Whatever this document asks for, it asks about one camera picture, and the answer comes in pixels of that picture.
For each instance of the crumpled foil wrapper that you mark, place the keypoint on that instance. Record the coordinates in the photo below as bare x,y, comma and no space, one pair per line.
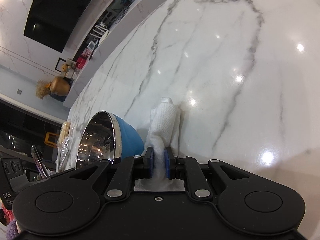
64,145

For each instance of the gold vase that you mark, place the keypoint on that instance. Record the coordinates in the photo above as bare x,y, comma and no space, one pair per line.
59,86

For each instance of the white paper towel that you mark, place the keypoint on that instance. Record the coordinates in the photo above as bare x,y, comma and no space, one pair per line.
164,131

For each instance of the white wifi router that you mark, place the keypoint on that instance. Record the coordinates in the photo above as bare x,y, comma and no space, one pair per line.
99,32

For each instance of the black photo frame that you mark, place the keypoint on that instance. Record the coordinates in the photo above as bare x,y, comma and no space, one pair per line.
60,65

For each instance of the black wall television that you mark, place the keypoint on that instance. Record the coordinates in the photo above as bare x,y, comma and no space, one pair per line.
51,22

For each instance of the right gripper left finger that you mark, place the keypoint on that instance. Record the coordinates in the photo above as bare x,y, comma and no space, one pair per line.
136,166

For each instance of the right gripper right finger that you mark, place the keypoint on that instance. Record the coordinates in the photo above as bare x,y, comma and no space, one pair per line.
182,166

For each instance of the red pink box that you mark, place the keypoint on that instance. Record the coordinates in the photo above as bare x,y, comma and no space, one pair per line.
83,58

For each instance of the blue stainless steel bowl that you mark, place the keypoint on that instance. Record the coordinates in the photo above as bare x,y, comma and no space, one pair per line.
109,137

